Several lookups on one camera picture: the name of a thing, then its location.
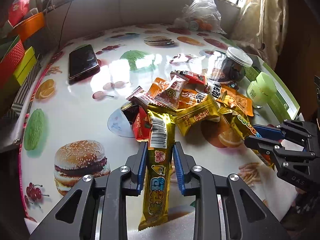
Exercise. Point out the yellow green box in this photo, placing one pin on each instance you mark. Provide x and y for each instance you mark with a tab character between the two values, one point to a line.
23	69

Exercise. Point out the orange storage box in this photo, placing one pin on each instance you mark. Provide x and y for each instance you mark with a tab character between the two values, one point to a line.
28	27

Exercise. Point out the yellow peanut candy packet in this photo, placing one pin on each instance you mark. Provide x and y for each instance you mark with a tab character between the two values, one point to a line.
207	109

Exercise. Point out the green cream jar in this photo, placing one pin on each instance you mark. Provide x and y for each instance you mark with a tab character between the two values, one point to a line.
261	90

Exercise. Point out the green white cardboard box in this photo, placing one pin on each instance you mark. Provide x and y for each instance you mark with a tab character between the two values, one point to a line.
282	103

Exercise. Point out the long yellow snack bar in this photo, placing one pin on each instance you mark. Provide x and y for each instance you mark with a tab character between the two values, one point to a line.
158	166

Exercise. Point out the red black date packet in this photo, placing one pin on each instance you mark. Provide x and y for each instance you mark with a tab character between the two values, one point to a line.
192	77

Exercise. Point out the dark brown candy packet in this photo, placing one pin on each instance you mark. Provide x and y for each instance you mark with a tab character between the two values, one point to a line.
130	110

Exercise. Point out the white orange konjac packet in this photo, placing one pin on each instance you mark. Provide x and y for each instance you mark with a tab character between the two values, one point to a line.
230	97

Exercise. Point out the small white candy packet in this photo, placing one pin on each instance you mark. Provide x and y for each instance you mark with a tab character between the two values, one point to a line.
140	97

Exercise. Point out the red gold candy packet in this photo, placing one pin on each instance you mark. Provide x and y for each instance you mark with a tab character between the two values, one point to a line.
141	127

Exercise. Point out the clear jar white lid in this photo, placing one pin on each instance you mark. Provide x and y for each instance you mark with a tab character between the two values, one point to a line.
228	66

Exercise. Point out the red textured box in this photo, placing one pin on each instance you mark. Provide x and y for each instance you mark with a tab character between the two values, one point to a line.
12	53

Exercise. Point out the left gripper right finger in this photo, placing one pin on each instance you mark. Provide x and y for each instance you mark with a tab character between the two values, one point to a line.
225	207

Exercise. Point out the red paper bag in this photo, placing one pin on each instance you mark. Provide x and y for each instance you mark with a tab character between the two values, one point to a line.
17	11

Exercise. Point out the black smartphone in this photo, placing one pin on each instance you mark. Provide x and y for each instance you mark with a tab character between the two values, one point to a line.
82	61

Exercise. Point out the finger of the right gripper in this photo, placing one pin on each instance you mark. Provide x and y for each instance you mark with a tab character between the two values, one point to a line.
275	151
271	131

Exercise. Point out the striped black white box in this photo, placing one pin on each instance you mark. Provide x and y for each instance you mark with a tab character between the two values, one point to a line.
21	96

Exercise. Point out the clear plastic bag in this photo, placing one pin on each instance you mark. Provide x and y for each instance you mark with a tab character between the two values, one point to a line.
201	15

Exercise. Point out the orange konjac snack packet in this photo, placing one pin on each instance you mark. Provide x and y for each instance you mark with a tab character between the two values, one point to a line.
158	86

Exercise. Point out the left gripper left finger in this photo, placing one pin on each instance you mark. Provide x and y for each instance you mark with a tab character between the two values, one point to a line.
95	208

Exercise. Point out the cream patterned curtain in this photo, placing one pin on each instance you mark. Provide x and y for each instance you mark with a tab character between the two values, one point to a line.
261	28

